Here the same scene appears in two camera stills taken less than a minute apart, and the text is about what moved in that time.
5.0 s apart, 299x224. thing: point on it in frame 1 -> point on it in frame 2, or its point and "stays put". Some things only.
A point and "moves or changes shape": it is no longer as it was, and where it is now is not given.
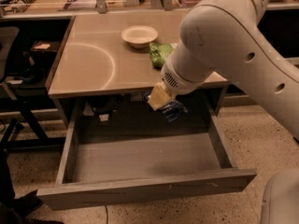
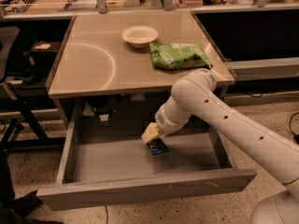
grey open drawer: [122, 168] stays put
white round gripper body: [175, 80] -> [163, 121]
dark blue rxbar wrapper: [172, 110] moves or changes shape
